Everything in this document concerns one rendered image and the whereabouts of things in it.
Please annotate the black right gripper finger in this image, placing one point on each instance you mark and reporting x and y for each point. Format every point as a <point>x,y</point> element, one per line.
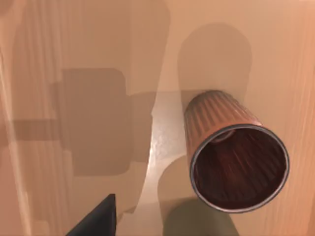
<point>102,218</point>

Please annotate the olive green round object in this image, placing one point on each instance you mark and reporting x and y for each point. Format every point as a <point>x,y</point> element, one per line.
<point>199,218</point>

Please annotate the ribbed copper cup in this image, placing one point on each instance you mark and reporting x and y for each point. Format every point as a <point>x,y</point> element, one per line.
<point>236,157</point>

